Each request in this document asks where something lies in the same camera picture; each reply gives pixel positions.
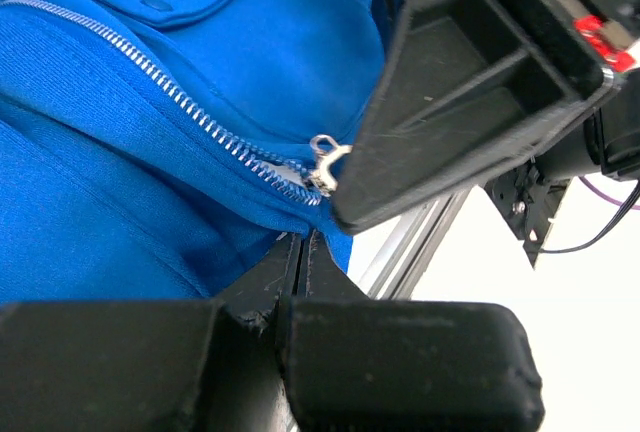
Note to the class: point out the silver zipper slider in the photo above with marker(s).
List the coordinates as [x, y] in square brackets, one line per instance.
[327, 152]

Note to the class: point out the aluminium table frame rail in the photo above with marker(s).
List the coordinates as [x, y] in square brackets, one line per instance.
[389, 260]

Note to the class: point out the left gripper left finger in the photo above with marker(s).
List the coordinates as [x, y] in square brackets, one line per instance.
[168, 365]

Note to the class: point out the blue zip jacket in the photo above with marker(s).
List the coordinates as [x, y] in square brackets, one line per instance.
[159, 148]

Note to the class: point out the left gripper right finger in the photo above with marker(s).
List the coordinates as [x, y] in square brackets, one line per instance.
[351, 363]

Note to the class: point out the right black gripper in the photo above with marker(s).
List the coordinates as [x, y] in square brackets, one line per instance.
[575, 52]

